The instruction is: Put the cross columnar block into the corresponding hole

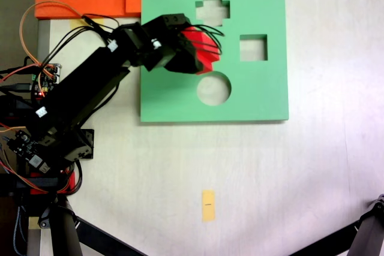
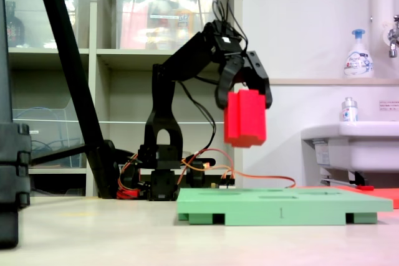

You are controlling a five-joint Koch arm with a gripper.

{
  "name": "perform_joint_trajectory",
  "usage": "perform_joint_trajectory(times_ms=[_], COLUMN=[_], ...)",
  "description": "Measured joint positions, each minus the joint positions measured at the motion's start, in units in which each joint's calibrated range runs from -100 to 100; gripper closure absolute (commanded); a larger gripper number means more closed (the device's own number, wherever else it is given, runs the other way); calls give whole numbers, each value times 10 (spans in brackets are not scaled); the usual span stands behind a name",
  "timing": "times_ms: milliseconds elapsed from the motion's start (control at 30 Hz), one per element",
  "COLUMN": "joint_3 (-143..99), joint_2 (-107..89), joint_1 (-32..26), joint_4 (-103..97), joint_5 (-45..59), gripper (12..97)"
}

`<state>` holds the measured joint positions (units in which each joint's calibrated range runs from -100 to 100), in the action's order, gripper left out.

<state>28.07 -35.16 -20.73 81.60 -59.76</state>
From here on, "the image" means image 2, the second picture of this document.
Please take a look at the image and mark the pink package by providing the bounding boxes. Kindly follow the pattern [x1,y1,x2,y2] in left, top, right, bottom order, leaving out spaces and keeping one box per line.
[120,1,150,49]

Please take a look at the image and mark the notched black tripod leg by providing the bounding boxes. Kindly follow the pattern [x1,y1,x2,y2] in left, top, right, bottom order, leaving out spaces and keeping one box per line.
[0,0,32,250]

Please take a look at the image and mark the black sink bracket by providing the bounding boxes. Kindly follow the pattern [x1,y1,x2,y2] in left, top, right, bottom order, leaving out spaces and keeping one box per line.
[348,169,369,186]

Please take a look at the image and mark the dark round bottle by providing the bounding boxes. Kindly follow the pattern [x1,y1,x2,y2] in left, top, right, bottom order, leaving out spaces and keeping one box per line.
[4,0,26,48]

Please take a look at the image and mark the thin black tripod strut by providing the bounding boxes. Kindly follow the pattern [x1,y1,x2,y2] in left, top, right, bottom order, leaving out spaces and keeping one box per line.
[29,143,88,167]

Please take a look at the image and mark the red cross columnar block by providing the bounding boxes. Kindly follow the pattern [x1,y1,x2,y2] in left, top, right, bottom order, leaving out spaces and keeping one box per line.
[223,88,267,148]

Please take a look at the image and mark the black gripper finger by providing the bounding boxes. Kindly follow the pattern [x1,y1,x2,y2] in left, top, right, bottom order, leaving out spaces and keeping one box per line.
[243,50,274,110]
[215,59,246,110]

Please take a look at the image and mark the cream shelf unit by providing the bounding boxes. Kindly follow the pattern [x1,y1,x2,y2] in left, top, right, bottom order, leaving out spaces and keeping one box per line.
[0,0,244,198]

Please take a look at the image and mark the short orange wire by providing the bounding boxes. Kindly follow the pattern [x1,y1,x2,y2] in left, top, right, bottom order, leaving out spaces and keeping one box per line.
[117,153,140,200]

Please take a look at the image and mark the black gripper cable loops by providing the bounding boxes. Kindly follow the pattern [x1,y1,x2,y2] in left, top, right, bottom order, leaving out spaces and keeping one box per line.
[211,0,250,52]

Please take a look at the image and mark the small circuit board with connectors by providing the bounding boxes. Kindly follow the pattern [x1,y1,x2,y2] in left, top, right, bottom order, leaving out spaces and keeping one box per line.
[209,181,237,190]

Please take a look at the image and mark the sink label sticker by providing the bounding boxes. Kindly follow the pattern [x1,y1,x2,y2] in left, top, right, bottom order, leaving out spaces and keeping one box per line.
[312,138,331,166]

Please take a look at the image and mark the black cable joined to orange wire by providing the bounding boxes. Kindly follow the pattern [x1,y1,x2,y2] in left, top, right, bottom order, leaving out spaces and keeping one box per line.
[177,80,218,158]

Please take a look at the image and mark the wall notice sticker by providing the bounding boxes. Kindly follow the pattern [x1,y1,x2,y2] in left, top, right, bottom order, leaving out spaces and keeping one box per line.
[379,100,399,112]

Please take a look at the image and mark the small clear bottle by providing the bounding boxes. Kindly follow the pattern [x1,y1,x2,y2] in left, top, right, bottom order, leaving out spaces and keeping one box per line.
[340,97,359,123]

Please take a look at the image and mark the yellow bottle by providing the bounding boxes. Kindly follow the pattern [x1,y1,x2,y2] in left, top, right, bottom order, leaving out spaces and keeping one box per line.
[173,0,200,50]

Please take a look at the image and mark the black forearm cable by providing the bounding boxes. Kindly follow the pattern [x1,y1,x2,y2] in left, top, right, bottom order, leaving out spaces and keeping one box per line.
[195,74,221,86]

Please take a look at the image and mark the green shape hole board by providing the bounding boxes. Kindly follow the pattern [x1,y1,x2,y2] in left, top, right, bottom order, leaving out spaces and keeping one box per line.
[176,187,393,226]

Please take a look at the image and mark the large clear storage bin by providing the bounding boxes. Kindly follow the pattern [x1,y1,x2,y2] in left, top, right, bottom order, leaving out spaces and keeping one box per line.
[114,0,219,51]

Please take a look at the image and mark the metal faucet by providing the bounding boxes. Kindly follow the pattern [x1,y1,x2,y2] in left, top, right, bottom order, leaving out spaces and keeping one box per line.
[382,14,399,59]

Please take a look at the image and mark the white pump soap bottle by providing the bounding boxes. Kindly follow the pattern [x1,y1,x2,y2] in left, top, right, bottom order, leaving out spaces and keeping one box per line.
[344,28,375,79]

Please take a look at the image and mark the white sink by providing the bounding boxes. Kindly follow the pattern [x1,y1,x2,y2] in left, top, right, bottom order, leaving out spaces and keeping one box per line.
[300,121,399,174]

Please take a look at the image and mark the long orange wire loop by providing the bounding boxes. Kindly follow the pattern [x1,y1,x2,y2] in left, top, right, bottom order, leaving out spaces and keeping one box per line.
[179,148,297,189]

